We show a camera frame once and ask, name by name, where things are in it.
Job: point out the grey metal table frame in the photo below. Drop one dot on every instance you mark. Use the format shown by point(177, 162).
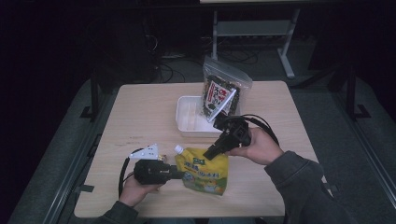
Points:
point(253, 28)

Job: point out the white plastic container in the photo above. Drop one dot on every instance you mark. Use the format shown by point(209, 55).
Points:
point(190, 119)

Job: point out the person's right hand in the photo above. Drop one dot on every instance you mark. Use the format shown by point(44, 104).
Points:
point(258, 147)

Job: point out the black metal stand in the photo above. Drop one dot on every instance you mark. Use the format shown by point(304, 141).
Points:
point(94, 93)
point(351, 93)

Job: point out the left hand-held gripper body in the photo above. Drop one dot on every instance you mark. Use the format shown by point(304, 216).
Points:
point(152, 171)

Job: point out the yellow spouted sauce pouch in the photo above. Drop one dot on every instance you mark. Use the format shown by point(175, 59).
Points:
point(202, 174)

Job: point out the person's left hand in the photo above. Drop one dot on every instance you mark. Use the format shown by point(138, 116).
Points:
point(137, 191)

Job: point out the clear seaweed snack bag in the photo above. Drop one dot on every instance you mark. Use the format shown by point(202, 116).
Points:
point(222, 90)

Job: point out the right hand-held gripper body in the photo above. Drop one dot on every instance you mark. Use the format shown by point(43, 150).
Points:
point(233, 129)

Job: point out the small yellow red packet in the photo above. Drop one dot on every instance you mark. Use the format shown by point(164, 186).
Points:
point(161, 158)

